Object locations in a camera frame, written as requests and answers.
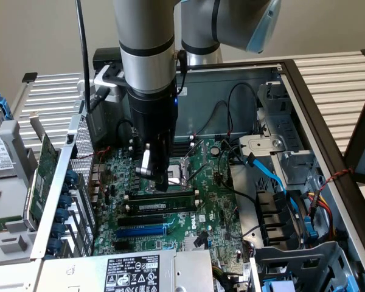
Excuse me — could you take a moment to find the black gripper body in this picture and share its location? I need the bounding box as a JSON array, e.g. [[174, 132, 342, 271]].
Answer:
[[127, 80, 179, 159]]

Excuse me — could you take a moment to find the green RAM stick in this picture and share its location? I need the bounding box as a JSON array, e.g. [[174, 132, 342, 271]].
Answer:
[[128, 197, 198, 212], [0, 216, 23, 234]]

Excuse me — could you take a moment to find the CPU socket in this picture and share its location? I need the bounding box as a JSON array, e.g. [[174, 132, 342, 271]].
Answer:
[[167, 159, 191, 194]]

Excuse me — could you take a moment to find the open PC case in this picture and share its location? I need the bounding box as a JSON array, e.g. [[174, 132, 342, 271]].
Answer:
[[30, 59, 365, 292]]

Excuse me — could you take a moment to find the green Dell motherboard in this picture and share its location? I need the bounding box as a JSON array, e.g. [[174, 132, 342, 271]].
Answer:
[[92, 138, 253, 265]]

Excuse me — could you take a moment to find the long black expansion slot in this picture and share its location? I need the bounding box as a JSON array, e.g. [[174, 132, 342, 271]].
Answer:
[[117, 214, 164, 228]]

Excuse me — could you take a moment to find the blue expansion slot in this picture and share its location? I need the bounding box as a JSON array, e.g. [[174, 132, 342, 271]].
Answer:
[[115, 226, 167, 240]]

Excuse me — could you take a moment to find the black box device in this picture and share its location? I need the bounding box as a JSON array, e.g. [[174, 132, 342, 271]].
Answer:
[[92, 47, 122, 70]]

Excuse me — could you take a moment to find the silver chipset heatsink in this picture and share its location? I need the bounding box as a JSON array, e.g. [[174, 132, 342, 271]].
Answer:
[[184, 235, 209, 252]]

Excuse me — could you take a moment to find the graphics card with black fan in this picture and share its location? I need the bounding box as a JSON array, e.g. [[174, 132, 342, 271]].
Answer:
[[22, 111, 61, 232]]

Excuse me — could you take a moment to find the black fan shroud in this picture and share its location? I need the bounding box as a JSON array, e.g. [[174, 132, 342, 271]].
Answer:
[[254, 189, 308, 249]]

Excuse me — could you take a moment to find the metal disk bay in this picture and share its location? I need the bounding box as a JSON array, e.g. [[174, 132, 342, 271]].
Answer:
[[238, 80, 319, 189]]

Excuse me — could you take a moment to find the silver power supply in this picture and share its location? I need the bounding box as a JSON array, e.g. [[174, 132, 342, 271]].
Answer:
[[33, 248, 215, 292]]

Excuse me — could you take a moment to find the grey parts rack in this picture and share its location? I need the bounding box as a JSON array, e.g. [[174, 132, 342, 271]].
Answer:
[[0, 119, 40, 266]]

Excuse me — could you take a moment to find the grey plastic drive cage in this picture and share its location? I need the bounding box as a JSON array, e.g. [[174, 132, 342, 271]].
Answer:
[[249, 240, 365, 292]]

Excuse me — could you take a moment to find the dark framed panel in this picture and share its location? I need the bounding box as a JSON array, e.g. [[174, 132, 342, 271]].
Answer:
[[342, 79, 365, 187]]

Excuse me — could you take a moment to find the wire locking lever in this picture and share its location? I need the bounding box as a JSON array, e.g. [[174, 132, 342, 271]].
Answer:
[[167, 165, 208, 186]]

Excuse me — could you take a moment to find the thick black power wire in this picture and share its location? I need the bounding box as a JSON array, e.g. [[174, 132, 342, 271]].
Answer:
[[115, 119, 134, 147]]

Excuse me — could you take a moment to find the short red black twisted wire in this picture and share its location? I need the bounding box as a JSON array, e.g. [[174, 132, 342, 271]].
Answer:
[[93, 145, 113, 164]]

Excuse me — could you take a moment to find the wrist camera with silver bracket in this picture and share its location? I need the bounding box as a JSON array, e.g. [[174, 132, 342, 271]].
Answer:
[[92, 63, 127, 104]]

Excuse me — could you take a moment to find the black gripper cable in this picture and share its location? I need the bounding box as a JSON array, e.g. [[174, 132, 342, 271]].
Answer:
[[175, 49, 190, 96]]

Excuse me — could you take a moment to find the low looped black wire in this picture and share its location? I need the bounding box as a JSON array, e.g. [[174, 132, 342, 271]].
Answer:
[[206, 100, 232, 138]]

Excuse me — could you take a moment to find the black motherboard wire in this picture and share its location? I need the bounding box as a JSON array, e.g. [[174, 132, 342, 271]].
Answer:
[[230, 186, 259, 204]]

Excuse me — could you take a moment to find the tall looped black wire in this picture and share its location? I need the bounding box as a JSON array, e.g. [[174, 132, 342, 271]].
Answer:
[[227, 82, 259, 138]]

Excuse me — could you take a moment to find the black camera cable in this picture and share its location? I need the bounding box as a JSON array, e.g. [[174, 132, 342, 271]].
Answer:
[[75, 0, 111, 113]]

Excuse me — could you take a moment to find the blue SATA wire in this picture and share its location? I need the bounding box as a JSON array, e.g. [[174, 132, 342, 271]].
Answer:
[[244, 153, 302, 220]]

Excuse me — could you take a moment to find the blue wire connector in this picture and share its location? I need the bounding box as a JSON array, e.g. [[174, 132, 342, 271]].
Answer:
[[304, 216, 319, 242]]

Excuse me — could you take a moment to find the coloured power wire bundle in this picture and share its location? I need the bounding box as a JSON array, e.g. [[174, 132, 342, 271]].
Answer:
[[304, 190, 338, 242]]

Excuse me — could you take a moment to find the long red black twisted wire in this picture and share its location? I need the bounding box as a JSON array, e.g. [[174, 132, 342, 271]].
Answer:
[[318, 167, 354, 195]]

